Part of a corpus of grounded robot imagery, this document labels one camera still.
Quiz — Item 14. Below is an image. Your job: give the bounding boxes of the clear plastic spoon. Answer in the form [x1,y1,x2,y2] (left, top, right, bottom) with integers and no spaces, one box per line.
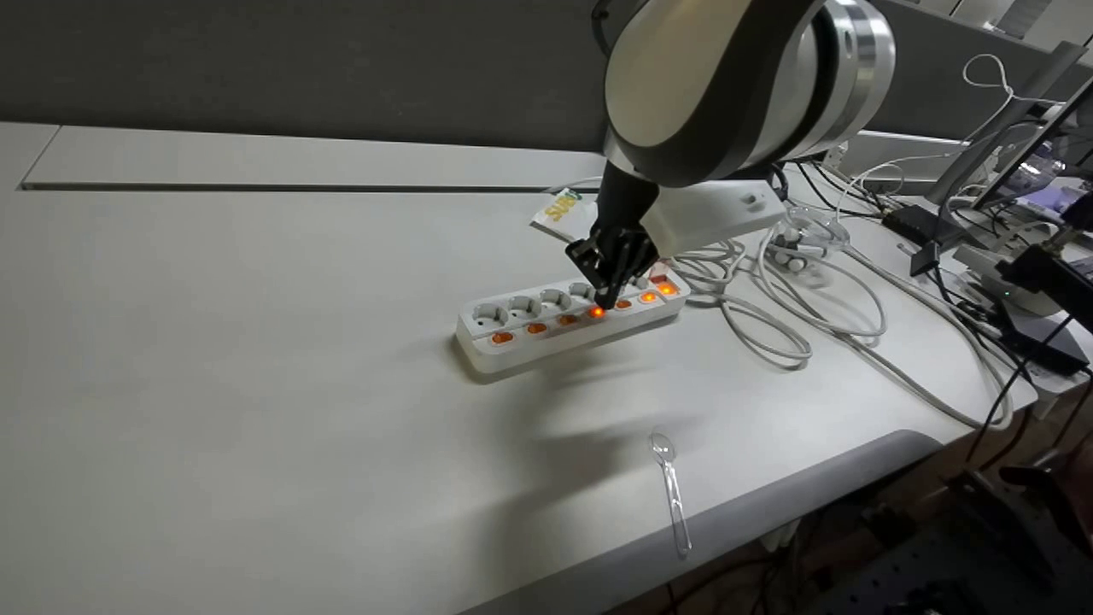
[641,426,698,560]

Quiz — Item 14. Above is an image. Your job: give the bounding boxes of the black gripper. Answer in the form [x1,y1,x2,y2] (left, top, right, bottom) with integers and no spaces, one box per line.
[563,162,665,314]

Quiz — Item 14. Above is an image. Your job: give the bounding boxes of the white box with small logo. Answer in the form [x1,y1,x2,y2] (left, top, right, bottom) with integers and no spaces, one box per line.
[654,179,792,264]

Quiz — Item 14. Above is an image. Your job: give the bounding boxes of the monitor with purple screen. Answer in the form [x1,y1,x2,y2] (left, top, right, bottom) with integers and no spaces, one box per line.
[981,74,1093,234]

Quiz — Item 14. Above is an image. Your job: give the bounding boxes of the thin black cable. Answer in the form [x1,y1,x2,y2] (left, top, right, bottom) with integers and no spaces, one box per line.
[792,156,1093,469]

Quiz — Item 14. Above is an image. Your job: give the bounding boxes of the black flat device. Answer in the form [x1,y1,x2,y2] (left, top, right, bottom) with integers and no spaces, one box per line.
[994,241,1093,334]

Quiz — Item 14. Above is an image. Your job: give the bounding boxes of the white tangled power cable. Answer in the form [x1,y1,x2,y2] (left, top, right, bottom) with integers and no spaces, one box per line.
[671,192,1018,437]

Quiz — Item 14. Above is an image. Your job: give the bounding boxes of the white rectangular tray box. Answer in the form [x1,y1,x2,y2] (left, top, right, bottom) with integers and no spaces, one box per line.
[846,126,975,192]

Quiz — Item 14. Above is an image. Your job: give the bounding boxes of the white plug connector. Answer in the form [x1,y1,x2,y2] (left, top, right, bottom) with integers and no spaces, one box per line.
[764,226,829,285]

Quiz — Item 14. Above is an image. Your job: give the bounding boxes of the looped white cord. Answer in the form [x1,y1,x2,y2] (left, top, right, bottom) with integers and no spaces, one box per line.
[956,49,1024,130]

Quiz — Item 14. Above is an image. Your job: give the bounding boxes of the metal monitor stand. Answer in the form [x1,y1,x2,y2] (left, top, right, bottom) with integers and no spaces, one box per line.
[884,92,1068,279]

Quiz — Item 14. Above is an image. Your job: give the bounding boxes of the white paper tag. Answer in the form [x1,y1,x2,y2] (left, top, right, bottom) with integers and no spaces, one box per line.
[530,184,605,247]

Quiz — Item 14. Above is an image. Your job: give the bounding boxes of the white power strip orange switches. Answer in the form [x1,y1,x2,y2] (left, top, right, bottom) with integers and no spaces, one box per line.
[453,264,694,384]

